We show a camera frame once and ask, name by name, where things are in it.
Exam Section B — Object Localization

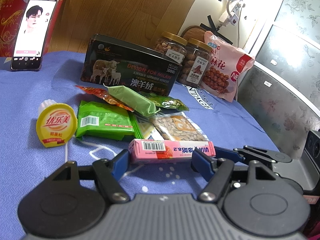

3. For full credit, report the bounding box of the dark green snack packet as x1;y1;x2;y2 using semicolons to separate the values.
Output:
140;91;190;112

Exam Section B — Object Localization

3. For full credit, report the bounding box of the floral frosted glass panel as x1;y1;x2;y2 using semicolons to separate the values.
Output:
237;0;320;160

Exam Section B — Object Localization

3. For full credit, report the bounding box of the orange-red snack packet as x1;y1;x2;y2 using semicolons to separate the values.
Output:
75;85;134;112

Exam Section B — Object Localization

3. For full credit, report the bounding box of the pink fried dough bag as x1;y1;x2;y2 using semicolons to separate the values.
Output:
201;31;255;102

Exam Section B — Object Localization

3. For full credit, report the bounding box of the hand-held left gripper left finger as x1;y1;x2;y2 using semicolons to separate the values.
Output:
45;149;131;203

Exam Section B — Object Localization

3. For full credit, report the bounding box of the pink candy box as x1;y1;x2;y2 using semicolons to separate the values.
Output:
129;139;216;165

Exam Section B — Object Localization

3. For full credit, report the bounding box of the green wafer packet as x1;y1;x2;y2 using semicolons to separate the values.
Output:
76;100;144;141

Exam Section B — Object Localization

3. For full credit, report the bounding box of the blue printed tablecloth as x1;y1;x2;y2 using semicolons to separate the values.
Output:
0;50;280;240

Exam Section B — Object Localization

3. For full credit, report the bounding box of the gold-lid jar of pecans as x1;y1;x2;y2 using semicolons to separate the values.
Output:
176;37;212;85

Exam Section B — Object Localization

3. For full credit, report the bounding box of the red gold-patterned biscuit box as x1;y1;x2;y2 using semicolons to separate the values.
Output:
0;0;33;58

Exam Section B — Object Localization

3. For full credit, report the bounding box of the yellow-lid jelly cup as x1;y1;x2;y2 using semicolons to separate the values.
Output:
36;100;78;147

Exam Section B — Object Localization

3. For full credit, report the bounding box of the black rectangular tin box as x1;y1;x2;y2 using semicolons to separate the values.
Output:
80;34;185;97

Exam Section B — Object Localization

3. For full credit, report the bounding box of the gold-lid jar of nuts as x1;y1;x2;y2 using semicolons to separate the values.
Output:
153;31;188;63

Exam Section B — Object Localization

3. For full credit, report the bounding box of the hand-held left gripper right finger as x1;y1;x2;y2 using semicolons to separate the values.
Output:
191;149;282;203

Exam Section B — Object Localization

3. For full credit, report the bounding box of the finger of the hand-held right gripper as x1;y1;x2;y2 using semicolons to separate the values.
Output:
214;145;292;166

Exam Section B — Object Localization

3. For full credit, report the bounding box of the small white yellow packet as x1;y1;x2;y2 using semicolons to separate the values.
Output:
135;116;163;140

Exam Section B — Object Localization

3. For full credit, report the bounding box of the light green wrapped bar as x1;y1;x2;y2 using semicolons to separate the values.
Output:
106;85;160;117

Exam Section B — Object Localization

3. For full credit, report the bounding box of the white power strip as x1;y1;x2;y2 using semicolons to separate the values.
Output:
219;0;247;27

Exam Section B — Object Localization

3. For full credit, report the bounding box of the smartphone with lit screen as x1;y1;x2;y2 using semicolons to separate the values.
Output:
10;0;58;71

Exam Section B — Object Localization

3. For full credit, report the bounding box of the clear seed packet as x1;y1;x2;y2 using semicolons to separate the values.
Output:
149;112;209;142

